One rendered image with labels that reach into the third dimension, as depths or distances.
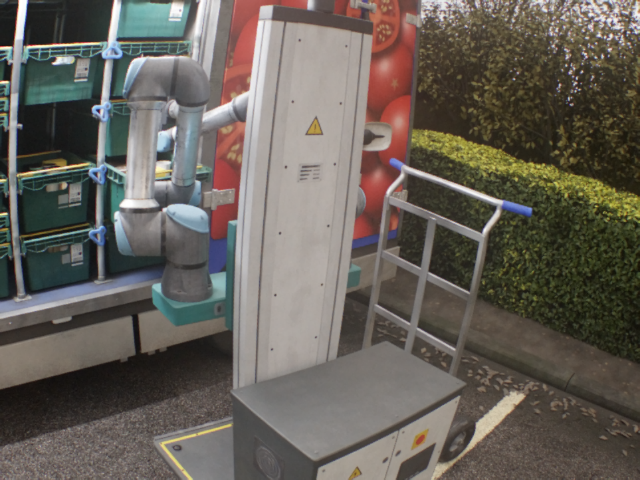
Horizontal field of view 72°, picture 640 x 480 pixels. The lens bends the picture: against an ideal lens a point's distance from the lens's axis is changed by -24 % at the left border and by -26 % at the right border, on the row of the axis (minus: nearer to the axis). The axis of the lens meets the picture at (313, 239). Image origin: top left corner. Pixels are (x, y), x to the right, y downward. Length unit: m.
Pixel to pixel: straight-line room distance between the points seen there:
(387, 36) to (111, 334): 2.20
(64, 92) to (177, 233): 1.06
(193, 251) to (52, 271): 1.11
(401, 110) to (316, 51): 2.02
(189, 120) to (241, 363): 0.67
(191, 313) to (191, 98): 0.56
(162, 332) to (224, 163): 0.82
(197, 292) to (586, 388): 2.50
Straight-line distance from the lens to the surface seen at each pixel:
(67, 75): 2.25
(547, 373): 3.38
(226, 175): 2.52
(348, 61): 1.45
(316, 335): 1.63
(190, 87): 1.43
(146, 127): 1.42
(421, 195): 4.34
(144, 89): 1.41
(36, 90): 2.21
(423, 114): 6.91
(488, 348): 3.51
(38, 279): 2.39
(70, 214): 2.36
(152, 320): 2.54
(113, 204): 2.36
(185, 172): 1.58
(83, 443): 2.50
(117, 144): 2.39
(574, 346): 3.75
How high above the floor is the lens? 1.63
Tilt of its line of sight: 18 degrees down
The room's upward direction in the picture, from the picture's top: 6 degrees clockwise
